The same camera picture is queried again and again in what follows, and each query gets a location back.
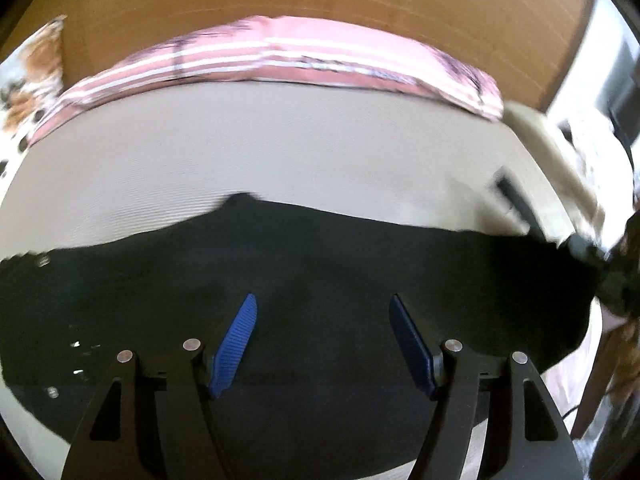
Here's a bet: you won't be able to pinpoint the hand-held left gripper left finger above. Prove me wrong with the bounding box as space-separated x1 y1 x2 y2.
60 294 258 480

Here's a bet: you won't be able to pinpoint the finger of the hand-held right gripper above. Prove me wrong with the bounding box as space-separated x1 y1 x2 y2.
555 232 608 273
492 167 538 238

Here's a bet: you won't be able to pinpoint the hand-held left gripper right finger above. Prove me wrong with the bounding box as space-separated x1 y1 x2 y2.
390 294 586 480

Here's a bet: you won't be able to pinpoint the black pants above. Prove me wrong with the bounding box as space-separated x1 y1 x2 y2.
0 192 608 476

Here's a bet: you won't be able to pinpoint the beige pad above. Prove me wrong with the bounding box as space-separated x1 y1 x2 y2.
504 102 601 241

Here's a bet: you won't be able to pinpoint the beige bed mattress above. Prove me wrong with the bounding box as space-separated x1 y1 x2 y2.
0 82 601 480

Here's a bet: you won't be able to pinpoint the pink striped pillow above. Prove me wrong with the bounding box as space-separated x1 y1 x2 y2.
25 15 505 151

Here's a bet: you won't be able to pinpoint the floral pillow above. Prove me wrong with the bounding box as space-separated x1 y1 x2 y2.
0 15 68 181

